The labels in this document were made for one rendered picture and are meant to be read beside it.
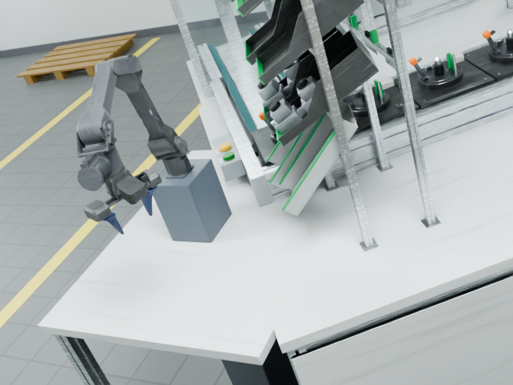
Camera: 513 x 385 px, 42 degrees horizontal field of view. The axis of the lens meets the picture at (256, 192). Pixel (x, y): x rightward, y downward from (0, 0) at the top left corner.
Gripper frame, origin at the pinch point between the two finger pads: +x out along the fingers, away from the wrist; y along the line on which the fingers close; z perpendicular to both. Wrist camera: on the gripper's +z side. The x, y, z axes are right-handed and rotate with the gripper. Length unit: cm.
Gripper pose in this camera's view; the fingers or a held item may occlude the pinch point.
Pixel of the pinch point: (131, 212)
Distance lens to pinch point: 160.6
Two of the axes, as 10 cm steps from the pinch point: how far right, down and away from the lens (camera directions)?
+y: 7.1, -5.0, 4.8
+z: 6.4, 1.8, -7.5
